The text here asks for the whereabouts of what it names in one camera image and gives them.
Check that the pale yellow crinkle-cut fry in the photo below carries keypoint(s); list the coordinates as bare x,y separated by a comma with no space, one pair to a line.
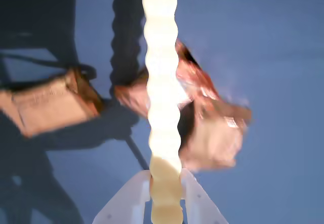
162,82

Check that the brown cardboard box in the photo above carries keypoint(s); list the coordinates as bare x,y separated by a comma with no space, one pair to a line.
50,107

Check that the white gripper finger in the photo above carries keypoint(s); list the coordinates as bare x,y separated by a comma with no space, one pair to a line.
126,203
197,206

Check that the gold foil candy wrapper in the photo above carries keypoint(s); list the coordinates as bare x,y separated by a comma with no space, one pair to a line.
215,133

